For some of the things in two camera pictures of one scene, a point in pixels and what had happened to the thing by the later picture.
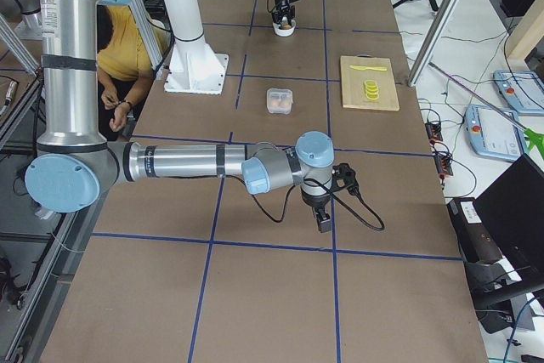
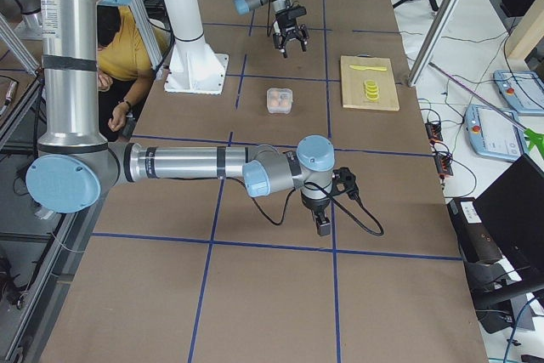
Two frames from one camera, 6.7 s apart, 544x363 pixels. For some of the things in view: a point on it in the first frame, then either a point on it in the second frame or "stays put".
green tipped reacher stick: x=536 y=139 stays put
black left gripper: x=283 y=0 → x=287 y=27
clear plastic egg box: x=280 y=100 stays put
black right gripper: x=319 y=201 stays put
